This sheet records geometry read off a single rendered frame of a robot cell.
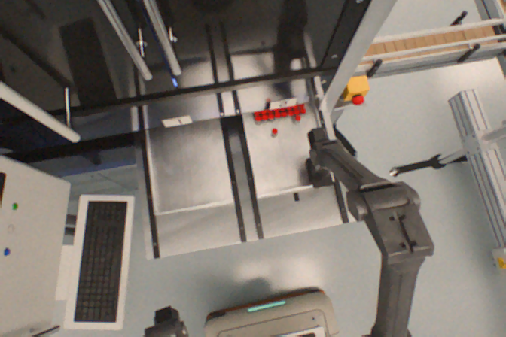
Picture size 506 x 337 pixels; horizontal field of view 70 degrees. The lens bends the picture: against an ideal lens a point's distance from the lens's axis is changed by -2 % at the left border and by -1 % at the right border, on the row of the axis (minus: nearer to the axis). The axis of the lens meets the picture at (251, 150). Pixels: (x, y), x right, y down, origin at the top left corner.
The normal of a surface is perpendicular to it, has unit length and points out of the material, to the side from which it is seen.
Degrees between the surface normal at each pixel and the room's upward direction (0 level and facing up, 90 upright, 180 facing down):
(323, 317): 0
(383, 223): 20
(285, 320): 0
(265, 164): 0
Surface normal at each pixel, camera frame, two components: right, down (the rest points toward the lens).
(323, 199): 0.01, -0.25
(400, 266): 0.11, 0.54
